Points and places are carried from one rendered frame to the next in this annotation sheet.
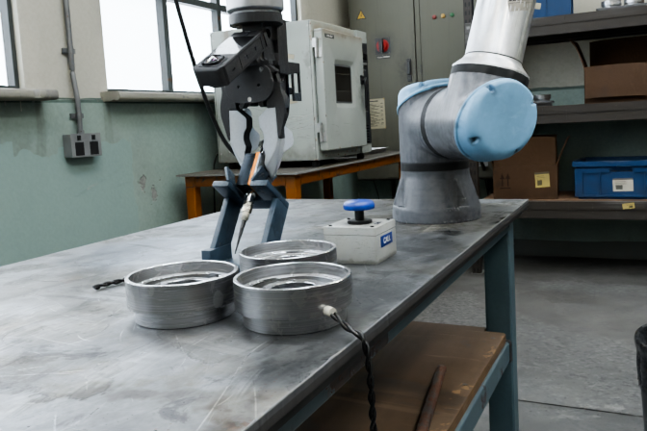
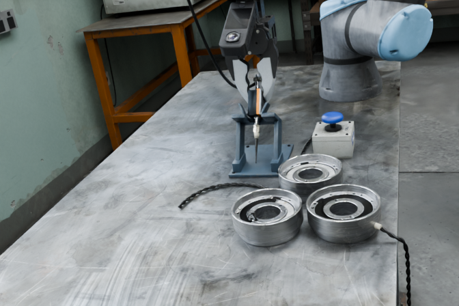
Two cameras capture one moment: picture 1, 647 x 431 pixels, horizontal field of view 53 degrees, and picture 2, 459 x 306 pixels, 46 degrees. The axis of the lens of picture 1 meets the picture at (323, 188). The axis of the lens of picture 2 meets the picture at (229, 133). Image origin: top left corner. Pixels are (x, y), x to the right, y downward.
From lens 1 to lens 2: 0.38 m
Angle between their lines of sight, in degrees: 18
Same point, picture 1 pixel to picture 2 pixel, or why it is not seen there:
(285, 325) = (352, 238)
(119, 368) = (278, 287)
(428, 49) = not seen: outside the picture
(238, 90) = not seen: hidden behind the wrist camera
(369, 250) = (346, 149)
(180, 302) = (281, 231)
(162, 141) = (58, 4)
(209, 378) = (340, 288)
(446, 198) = (363, 82)
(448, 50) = not seen: outside the picture
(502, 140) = (411, 49)
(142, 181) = (50, 41)
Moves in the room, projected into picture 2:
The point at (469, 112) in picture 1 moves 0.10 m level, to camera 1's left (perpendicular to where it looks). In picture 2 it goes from (391, 33) to (343, 42)
